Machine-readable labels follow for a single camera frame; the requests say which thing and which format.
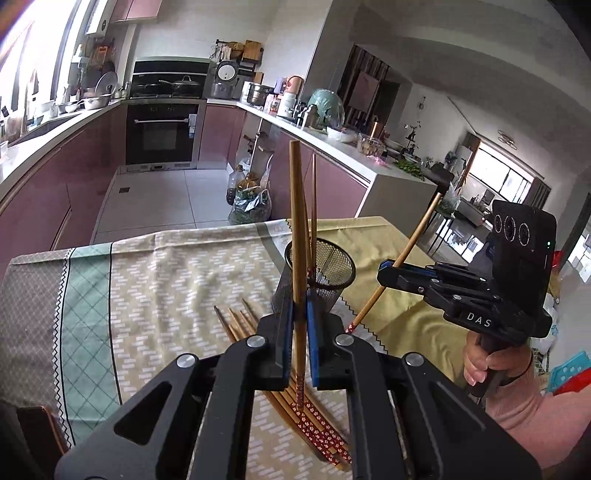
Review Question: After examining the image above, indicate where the wooden chopstick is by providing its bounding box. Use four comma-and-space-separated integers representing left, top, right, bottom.
290, 140, 308, 411
346, 192, 443, 334
227, 307, 346, 471
310, 153, 318, 281
212, 304, 332, 464
263, 373, 352, 470

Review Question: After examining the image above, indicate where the wooden chopstick lone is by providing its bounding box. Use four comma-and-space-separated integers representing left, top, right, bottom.
294, 182, 311, 283

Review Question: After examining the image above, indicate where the person right hand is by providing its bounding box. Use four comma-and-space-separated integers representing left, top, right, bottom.
463, 331, 533, 389

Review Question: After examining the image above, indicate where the black mesh utensil cup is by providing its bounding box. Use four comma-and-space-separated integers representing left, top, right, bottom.
271, 238, 356, 313

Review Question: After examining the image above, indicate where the plastic bag of greens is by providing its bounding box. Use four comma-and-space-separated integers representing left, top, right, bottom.
228, 186, 271, 225

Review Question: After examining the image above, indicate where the oil bottle on floor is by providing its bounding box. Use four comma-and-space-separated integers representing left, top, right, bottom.
225, 164, 246, 206

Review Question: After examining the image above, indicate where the teal food cover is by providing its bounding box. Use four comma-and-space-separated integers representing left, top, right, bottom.
308, 89, 345, 130

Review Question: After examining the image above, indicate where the patterned beige tablecloth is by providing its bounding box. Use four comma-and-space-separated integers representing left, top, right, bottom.
1, 217, 466, 479

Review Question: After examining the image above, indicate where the pink thermos jug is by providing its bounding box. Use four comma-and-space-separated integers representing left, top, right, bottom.
277, 75, 304, 118

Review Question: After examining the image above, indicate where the black built-in oven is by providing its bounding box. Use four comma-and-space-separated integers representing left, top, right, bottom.
125, 99, 205, 171

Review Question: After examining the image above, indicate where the steel stock pot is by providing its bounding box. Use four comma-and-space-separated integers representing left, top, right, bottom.
245, 83, 273, 107

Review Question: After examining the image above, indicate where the black wok on stove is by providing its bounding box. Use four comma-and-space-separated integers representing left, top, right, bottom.
158, 75, 204, 97

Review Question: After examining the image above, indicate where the wooden chair back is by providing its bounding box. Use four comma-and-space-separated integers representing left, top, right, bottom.
16, 406, 69, 479

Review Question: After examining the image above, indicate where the black camera box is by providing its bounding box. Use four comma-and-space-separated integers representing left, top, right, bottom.
492, 200, 557, 316

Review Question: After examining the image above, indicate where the white wall water heater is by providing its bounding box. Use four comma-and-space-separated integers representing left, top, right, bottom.
85, 0, 115, 38

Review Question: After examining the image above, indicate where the pink upper wall cabinet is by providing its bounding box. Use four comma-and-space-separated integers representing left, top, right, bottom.
110, 0, 162, 22

